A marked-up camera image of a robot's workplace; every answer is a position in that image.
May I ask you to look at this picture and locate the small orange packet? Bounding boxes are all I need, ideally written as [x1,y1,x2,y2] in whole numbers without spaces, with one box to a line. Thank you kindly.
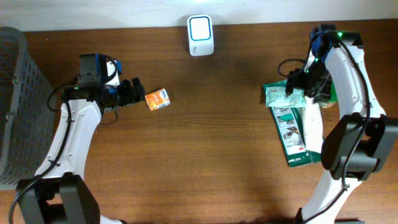
[145,88,170,111]

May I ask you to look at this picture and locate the green lid jar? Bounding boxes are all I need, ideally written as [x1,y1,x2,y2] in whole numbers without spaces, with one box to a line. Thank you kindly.
[320,81,338,108]

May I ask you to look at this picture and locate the mint green tissue packet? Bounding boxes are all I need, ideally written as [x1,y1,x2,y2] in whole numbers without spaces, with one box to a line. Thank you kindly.
[264,86,305,108]

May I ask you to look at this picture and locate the white cream tube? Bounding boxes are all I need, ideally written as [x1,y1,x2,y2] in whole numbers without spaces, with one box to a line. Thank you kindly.
[302,96,323,153]

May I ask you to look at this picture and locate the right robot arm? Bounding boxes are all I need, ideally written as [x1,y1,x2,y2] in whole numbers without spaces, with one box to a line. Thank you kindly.
[285,24,397,223]

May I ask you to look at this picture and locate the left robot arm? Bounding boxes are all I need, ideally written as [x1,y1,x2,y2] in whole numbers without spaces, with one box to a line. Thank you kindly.
[8,78,145,223]

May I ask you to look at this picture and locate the white barcode scanner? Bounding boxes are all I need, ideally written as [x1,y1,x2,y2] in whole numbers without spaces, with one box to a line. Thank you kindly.
[187,15,215,57]

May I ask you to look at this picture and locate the grey plastic mesh basket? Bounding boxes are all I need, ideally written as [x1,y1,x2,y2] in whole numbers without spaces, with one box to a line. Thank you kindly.
[1,27,56,190]

